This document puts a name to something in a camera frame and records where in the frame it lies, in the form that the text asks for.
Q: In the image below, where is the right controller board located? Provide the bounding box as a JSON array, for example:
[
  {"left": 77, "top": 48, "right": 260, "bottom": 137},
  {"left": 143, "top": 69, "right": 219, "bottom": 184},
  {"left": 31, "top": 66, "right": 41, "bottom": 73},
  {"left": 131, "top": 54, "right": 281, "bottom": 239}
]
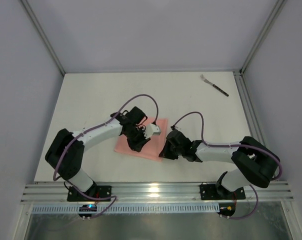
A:
[{"left": 217, "top": 203, "right": 236, "bottom": 218}]

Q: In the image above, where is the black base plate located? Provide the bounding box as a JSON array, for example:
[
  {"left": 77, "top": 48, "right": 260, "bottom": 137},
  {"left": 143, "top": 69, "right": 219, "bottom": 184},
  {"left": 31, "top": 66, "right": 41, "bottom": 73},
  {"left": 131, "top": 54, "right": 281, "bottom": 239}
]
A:
[
  {"left": 199, "top": 183, "right": 246, "bottom": 201},
  {"left": 67, "top": 185, "right": 112, "bottom": 202}
]

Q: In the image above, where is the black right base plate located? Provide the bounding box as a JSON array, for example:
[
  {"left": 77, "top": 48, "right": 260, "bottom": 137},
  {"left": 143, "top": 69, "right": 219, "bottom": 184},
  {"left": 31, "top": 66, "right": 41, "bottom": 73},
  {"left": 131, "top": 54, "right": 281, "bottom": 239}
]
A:
[{"left": 199, "top": 183, "right": 246, "bottom": 201}]

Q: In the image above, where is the pink satin napkin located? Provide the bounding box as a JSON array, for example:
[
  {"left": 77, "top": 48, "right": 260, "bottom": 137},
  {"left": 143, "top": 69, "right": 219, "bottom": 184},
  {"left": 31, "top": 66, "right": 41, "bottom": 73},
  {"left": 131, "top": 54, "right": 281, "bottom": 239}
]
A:
[{"left": 114, "top": 118, "right": 168, "bottom": 162}]

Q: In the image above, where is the left controller board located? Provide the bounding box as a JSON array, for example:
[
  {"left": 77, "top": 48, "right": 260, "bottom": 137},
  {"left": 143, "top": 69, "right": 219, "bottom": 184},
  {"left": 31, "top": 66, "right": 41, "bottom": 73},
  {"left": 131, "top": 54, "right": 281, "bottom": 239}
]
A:
[{"left": 78, "top": 204, "right": 97, "bottom": 219}]

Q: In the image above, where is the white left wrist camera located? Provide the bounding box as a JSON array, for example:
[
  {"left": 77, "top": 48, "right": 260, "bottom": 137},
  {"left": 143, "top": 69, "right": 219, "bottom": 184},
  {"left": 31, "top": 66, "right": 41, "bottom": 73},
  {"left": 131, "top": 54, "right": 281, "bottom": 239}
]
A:
[{"left": 144, "top": 122, "right": 162, "bottom": 139}]

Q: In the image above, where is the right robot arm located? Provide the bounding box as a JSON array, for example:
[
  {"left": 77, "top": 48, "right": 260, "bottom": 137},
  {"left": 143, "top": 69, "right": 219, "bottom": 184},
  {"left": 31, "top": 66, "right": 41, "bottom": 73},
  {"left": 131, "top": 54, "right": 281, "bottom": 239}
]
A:
[{"left": 159, "top": 129, "right": 280, "bottom": 200}]

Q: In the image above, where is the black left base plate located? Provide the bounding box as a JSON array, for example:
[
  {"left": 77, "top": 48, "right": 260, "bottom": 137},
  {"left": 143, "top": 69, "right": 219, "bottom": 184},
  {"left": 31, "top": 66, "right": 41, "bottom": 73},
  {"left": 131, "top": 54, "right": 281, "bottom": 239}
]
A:
[{"left": 67, "top": 185, "right": 112, "bottom": 202}]

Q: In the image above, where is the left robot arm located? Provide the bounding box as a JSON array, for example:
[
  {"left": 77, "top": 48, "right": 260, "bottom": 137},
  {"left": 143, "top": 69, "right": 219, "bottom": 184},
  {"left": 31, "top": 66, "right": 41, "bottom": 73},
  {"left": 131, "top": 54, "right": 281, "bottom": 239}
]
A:
[{"left": 44, "top": 106, "right": 159, "bottom": 200}]

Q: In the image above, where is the aluminium rail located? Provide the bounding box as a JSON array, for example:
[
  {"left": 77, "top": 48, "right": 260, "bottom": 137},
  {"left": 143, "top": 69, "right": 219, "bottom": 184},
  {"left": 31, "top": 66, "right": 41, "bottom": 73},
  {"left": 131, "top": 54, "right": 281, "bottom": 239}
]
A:
[
  {"left": 20, "top": 181, "right": 294, "bottom": 204},
  {"left": 232, "top": 70, "right": 277, "bottom": 181}
]

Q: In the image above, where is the left frame post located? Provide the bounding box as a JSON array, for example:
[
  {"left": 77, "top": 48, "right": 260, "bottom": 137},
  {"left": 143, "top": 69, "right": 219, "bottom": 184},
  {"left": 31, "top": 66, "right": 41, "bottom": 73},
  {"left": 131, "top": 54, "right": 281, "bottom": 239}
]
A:
[{"left": 19, "top": 0, "right": 66, "bottom": 76}]

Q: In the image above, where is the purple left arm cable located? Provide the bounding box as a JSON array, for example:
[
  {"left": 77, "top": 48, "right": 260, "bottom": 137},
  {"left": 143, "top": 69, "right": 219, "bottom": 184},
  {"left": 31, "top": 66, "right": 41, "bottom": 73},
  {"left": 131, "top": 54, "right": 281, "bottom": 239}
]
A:
[{"left": 52, "top": 93, "right": 159, "bottom": 220}]

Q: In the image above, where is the slotted cable duct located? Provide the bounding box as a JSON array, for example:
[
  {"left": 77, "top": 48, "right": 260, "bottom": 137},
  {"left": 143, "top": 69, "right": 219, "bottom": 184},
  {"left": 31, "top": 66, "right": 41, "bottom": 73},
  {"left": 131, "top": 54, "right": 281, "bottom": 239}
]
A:
[{"left": 31, "top": 202, "right": 219, "bottom": 214}]

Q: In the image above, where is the metal fork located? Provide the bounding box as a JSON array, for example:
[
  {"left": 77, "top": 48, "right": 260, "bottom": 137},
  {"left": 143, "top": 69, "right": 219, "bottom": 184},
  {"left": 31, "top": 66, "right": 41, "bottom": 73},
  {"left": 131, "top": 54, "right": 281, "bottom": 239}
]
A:
[{"left": 200, "top": 74, "right": 229, "bottom": 97}]

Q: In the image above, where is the frame post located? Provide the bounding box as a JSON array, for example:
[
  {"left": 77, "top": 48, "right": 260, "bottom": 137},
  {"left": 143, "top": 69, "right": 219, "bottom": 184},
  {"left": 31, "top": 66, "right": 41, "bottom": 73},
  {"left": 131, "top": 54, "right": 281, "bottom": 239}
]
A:
[
  {"left": 19, "top": 0, "right": 66, "bottom": 76},
  {"left": 239, "top": 0, "right": 287, "bottom": 75}
]

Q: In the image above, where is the right frame post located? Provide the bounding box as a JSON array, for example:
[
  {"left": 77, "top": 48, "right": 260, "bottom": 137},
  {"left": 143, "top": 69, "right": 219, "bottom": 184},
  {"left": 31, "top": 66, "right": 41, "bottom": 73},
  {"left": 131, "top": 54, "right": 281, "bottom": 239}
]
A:
[{"left": 239, "top": 0, "right": 287, "bottom": 75}]

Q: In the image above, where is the aluminium right side rail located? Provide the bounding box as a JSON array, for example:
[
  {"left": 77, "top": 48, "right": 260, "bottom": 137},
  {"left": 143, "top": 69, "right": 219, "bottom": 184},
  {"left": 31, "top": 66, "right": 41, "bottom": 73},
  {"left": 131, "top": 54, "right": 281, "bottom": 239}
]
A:
[{"left": 232, "top": 70, "right": 277, "bottom": 181}]

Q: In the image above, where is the aluminium front rail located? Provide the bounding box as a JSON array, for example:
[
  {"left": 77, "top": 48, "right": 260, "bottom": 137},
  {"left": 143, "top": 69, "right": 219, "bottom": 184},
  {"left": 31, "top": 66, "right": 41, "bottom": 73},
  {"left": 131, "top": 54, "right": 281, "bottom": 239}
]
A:
[{"left": 20, "top": 181, "right": 294, "bottom": 204}]

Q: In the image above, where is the controller board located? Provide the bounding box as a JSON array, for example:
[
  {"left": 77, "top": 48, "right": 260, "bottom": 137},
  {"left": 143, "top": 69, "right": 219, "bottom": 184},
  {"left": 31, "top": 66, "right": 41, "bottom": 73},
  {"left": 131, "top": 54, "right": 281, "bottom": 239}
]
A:
[
  {"left": 217, "top": 203, "right": 236, "bottom": 218},
  {"left": 78, "top": 204, "right": 97, "bottom": 219}
]

